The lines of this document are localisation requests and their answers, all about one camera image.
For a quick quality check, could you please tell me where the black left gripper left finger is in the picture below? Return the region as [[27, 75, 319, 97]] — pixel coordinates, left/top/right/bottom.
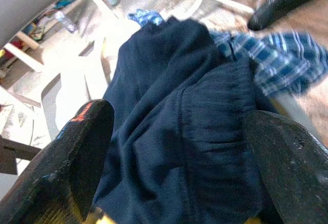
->
[[0, 99, 115, 224]]

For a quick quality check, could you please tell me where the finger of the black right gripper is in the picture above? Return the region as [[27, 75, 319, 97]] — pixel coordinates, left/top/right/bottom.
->
[[247, 0, 328, 31]]

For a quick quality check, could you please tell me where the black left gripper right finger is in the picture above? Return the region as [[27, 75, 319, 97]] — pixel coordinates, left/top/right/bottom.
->
[[242, 109, 328, 224]]

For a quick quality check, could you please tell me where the blue plaid shirt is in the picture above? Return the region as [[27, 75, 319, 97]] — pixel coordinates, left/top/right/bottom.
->
[[127, 8, 328, 96]]

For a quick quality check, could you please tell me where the navy blue garment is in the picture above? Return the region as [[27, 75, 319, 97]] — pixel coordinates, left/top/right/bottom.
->
[[91, 18, 282, 224]]

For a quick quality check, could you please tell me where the dark wooden chair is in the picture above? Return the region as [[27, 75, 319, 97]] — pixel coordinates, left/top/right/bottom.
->
[[0, 136, 43, 176]]

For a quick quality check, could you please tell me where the yellow garment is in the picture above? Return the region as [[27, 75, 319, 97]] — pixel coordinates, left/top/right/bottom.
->
[[38, 97, 285, 224]]

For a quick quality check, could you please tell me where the clear plastic bottle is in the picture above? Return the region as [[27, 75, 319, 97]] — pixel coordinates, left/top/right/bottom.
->
[[55, 11, 77, 33]]

